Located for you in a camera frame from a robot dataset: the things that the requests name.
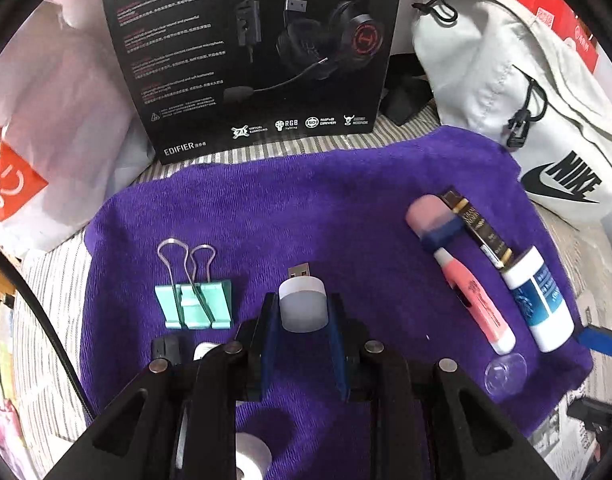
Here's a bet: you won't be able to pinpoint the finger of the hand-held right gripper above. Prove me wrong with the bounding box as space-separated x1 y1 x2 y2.
566 397 612 436
573 324 612 357

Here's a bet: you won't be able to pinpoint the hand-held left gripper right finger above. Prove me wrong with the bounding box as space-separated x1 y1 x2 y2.
326 294 557 480

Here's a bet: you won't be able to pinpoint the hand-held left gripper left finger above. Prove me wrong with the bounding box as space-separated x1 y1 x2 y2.
46 292 281 480

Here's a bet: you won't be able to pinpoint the white usb lamp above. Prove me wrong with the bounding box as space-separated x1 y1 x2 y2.
277 261 329 333

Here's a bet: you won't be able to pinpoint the blue and white tube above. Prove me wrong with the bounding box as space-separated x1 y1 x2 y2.
501 247 576 353

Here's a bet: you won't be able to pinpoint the white power plug adapter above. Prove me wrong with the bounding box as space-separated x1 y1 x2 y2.
192 341 219 363

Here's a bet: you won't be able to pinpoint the teal binder clip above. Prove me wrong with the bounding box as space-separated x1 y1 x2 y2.
155 240 234 331

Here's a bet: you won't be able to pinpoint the clear plastic pen cap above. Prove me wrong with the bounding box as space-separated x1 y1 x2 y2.
484 352 528 395

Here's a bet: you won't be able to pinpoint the black rectangular case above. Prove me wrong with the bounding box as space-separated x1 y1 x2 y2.
150 336 181 363

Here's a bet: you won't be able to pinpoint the cream small bottle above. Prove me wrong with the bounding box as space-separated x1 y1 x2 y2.
235 432 273 480

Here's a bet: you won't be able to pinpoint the pink highlighter pen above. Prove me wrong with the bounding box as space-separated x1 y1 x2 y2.
434 247 517 356

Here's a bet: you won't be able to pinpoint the black and gold tube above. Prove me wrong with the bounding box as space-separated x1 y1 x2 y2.
438 189 516 268

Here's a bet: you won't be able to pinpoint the pink and blue eraser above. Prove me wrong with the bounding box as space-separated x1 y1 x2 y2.
405 194 469 256

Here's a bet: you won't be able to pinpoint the newspaper sheets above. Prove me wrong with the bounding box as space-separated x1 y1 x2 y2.
527 375 612 480

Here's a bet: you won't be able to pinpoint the purple towel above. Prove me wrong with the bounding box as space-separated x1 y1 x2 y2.
80 125 594 480

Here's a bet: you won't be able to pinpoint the striped bed sheet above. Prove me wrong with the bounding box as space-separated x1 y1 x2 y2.
10 105 612 443

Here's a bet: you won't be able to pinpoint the black pouch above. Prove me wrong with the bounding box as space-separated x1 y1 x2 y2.
381 52 437 126

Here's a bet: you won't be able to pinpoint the pink patterned bag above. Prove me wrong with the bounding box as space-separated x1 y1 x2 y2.
0 400 29 480

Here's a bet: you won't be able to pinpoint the grey waist bag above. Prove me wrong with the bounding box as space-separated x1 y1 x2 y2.
411 0 612 226

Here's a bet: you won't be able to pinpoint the black headset box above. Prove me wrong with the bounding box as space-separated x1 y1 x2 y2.
96 0 407 166

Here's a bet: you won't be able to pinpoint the white shopping bag red logo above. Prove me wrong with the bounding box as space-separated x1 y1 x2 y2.
0 0 157 253

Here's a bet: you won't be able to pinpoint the red paper bag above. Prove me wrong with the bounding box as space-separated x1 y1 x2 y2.
506 0 604 73

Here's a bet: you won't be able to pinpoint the black braided cable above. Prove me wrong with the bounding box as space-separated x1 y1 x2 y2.
0 239 95 422

